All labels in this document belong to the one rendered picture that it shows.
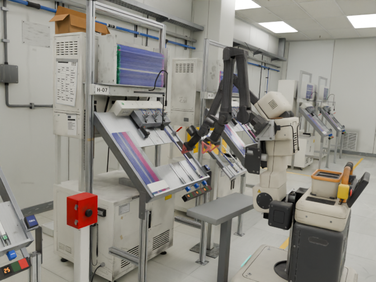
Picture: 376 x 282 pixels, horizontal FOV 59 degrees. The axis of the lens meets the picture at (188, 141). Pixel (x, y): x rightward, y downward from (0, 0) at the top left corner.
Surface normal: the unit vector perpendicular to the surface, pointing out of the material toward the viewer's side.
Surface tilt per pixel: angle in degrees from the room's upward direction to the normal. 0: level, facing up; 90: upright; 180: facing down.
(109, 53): 90
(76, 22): 80
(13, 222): 47
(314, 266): 88
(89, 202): 90
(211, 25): 90
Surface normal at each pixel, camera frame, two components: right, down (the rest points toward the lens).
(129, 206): 0.83, 0.12
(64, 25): -0.51, 0.09
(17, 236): 0.64, -0.59
